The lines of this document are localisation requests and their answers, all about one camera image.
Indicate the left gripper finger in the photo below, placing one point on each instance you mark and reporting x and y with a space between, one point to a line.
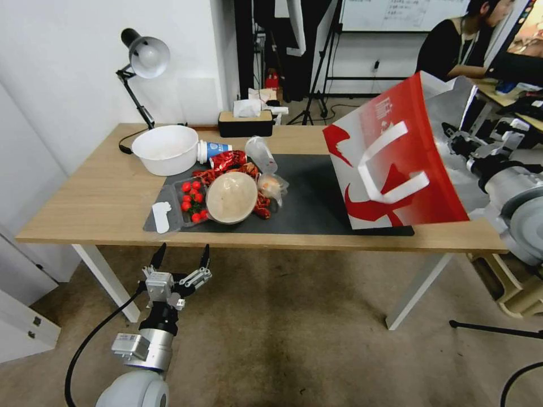
205 263
158 257

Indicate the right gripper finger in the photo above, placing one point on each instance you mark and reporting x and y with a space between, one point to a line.
507 133
450 132

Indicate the red white food delivery bag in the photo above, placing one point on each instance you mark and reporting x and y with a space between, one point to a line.
382 127

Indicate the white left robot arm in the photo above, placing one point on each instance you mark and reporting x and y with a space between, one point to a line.
131 390

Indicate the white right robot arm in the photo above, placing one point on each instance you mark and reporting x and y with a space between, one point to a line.
526 212

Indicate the clear plastic food bag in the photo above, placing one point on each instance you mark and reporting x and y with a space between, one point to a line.
271 186

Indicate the white paper scrap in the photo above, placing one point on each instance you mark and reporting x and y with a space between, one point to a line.
161 216

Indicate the wooden office desk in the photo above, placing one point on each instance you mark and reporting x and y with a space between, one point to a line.
492 91

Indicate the clear plastic clamshell container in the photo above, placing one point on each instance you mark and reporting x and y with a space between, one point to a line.
176 212

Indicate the black computer monitor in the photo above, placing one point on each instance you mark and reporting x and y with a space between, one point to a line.
519 63

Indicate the beige paper bowl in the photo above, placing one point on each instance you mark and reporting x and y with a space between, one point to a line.
231 197

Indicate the wooden table with white legs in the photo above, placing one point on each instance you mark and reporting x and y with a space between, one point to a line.
106 191

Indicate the person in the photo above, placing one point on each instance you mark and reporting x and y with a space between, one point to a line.
449 46

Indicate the crushed red drink can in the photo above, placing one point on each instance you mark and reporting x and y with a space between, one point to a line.
227 160

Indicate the large white plastic bowl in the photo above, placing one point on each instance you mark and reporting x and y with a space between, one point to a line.
165 148

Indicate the white blue paper cup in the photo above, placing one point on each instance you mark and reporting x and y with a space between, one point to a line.
214 149

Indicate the black table mat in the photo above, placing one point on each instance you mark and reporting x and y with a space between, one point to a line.
305 199

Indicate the clear plastic bottle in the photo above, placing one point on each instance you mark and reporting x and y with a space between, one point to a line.
261 152

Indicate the pale wooden stool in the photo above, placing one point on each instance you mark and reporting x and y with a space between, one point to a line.
513 292

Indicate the whiteboard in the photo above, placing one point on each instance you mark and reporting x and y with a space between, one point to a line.
382 15

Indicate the white drawer cabinet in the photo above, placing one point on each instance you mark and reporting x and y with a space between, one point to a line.
21 322

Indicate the black tripod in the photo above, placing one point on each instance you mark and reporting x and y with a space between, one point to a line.
316 85

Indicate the black tissue box wooden lid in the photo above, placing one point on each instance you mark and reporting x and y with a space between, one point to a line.
245 125

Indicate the white tissue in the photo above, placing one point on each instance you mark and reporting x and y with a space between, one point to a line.
246 108

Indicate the black stand leg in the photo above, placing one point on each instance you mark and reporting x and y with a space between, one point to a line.
496 328

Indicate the white flat box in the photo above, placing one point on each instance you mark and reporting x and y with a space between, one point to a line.
278 111

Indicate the pale cardboard box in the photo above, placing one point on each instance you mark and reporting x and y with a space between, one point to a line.
265 95

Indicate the red fire extinguisher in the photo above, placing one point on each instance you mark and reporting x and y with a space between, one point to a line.
272 79

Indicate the black desk lamp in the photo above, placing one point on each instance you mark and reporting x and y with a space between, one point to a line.
146 53

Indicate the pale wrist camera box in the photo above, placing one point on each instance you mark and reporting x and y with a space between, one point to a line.
159 286

